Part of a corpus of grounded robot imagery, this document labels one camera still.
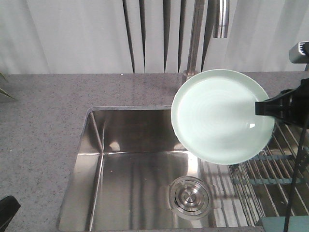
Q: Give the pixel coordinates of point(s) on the white pleated curtain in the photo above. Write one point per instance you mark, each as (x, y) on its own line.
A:
(146, 36)

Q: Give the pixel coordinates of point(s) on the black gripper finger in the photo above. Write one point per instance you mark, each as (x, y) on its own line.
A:
(8, 208)
(278, 106)

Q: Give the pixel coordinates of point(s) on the grey dish drying rack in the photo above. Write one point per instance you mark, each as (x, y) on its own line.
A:
(263, 183)

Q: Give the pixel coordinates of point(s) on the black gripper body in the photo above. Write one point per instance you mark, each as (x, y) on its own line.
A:
(300, 103)

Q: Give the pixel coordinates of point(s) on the mint green round plate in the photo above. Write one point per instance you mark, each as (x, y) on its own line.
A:
(213, 116)

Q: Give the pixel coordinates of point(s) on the stainless steel sink basin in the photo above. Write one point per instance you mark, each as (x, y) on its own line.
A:
(127, 158)

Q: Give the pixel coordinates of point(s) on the round steel sink drain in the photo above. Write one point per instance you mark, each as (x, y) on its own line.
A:
(189, 198)

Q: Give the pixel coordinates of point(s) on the green striped potted plant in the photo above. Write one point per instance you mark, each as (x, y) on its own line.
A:
(2, 91)

